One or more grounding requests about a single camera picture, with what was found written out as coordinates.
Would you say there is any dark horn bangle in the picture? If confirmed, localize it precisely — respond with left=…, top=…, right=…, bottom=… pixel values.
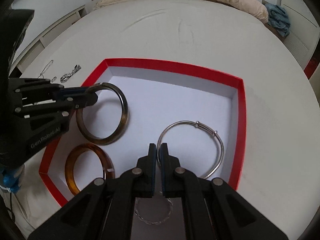
left=76, top=82, right=129, bottom=145

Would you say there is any silver adjustable bangle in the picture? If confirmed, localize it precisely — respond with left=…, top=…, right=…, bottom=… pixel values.
left=156, top=120, right=225, bottom=179

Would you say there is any red jewelry box tray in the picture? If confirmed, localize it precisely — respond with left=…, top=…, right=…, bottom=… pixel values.
left=39, top=58, right=247, bottom=206

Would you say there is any amber bangle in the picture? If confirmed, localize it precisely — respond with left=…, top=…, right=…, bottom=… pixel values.
left=65, top=143, right=116, bottom=196

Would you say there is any white low cabinet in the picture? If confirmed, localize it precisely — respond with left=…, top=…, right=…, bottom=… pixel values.
left=9, top=5, right=87, bottom=74

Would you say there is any white bed sheet mattress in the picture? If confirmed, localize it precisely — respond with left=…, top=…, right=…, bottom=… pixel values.
left=23, top=0, right=319, bottom=239

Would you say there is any wooden nightstand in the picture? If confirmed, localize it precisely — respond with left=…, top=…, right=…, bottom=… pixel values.
left=265, top=23, right=285, bottom=42

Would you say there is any white wardrobe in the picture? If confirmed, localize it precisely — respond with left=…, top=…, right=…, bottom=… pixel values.
left=278, top=0, right=319, bottom=78

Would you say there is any blue cloth pile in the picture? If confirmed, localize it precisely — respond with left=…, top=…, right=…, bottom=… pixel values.
left=265, top=3, right=291, bottom=37

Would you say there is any silver chain necklace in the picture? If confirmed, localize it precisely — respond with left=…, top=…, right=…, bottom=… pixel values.
left=37, top=60, right=54, bottom=79

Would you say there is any thin twisted silver bracelet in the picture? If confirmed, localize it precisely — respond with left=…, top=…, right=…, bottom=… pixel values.
left=134, top=196, right=174, bottom=225

